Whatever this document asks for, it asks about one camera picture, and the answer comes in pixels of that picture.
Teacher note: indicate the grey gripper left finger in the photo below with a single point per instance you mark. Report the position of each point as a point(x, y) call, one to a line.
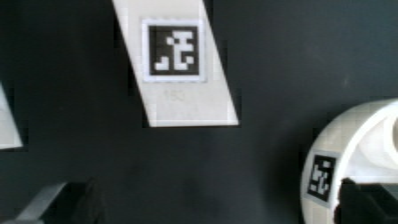
point(66, 204)

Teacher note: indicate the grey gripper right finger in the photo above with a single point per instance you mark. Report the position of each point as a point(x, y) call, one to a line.
point(368, 203)

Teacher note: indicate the white round stool seat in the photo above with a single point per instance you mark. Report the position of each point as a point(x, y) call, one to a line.
point(352, 154)

